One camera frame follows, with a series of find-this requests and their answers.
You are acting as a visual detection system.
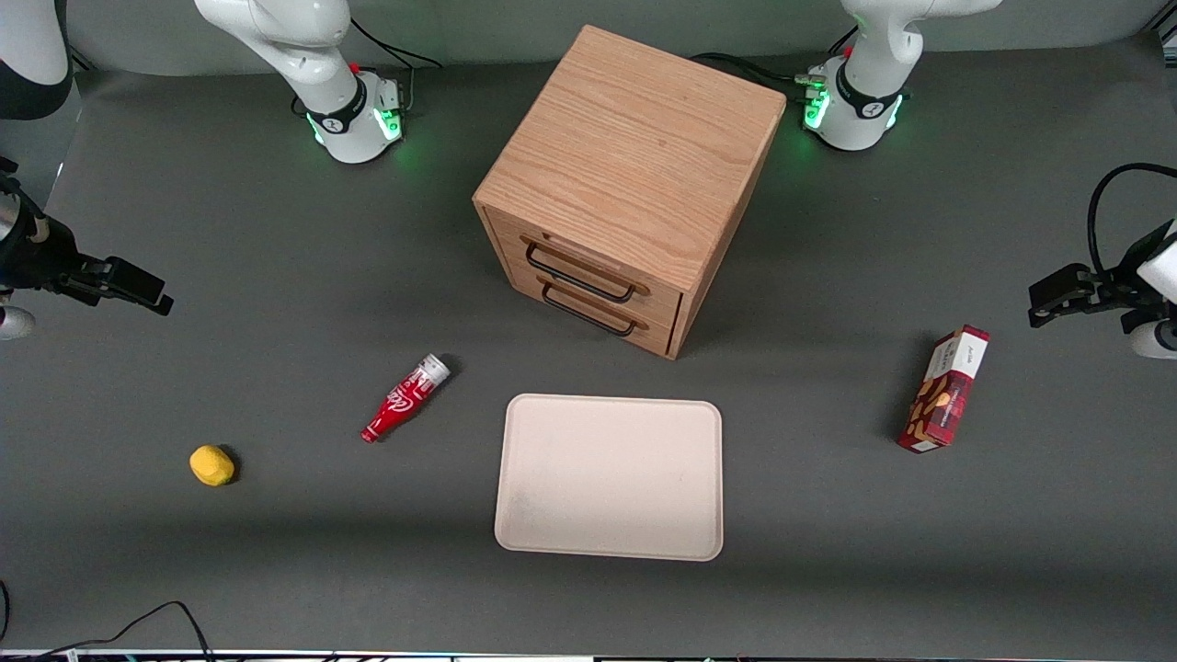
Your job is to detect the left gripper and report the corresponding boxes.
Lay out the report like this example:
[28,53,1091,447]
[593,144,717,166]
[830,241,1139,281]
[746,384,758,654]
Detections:
[1028,219,1177,329]

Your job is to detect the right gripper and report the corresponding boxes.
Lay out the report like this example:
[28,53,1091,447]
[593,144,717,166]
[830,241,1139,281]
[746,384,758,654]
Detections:
[0,195,175,317]

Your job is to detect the wooden drawer with black handle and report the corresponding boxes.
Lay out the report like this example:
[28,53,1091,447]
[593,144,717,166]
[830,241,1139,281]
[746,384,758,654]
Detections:
[485,209,684,325]
[501,265,679,359]

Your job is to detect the oak wooden drawer cabinet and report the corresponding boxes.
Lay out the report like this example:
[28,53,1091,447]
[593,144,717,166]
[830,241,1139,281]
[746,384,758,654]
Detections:
[472,25,788,360]

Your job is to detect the red snack box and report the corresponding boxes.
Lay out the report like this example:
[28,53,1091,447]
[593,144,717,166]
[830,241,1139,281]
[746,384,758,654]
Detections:
[897,325,991,453]

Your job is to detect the yellow lemon toy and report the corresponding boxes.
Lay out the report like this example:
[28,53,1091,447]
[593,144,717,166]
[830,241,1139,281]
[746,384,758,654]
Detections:
[189,445,236,487]

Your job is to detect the red cola bottle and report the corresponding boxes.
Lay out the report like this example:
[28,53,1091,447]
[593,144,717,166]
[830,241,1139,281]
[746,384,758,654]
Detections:
[360,354,452,445]

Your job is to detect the beige plastic tray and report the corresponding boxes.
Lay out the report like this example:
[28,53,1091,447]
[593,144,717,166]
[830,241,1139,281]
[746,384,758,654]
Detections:
[494,394,725,563]

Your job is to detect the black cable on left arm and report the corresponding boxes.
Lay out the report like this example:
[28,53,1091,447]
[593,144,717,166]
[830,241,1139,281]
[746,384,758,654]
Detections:
[1087,163,1177,279]

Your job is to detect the black cable at table edge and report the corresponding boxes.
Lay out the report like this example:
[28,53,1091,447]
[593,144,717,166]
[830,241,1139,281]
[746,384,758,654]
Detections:
[0,601,218,662]

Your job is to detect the black right arm base cable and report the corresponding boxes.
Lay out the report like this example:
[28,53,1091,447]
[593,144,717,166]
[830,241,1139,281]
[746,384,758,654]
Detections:
[349,17,444,113]

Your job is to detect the black arm base cable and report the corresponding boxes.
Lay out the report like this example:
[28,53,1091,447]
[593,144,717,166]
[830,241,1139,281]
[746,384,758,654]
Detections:
[690,26,858,91]
[349,17,444,113]

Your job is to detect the black left arm base cable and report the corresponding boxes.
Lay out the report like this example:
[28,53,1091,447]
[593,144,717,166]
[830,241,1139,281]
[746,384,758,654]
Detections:
[690,26,858,91]

